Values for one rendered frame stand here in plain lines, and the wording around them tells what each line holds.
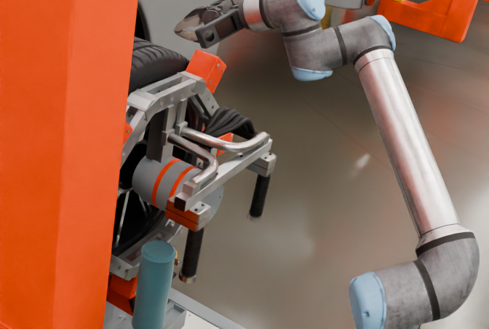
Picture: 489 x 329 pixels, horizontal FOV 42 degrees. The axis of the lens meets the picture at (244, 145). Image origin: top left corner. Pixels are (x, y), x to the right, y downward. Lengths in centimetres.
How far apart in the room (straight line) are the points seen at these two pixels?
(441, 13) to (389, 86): 373
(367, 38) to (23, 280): 87
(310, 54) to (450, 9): 368
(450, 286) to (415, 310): 8
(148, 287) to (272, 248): 140
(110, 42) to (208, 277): 180
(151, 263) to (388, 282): 64
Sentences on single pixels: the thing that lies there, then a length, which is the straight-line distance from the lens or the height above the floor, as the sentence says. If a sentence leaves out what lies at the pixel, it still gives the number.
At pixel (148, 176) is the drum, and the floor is 89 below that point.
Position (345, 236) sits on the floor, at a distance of 322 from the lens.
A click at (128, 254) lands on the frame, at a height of 62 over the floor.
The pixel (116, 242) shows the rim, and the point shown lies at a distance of 185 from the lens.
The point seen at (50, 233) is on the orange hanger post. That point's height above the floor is 103.
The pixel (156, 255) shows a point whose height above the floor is 74.
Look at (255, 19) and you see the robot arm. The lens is 146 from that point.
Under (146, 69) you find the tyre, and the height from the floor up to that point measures 115.
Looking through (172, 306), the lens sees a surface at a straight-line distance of 235.
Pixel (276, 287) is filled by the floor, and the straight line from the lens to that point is 279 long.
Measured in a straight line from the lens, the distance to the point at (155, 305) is 171.
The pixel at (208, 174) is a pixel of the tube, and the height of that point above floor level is 101.
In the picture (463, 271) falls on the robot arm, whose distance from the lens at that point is 125.
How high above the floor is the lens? 174
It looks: 27 degrees down
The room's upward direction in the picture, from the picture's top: 12 degrees clockwise
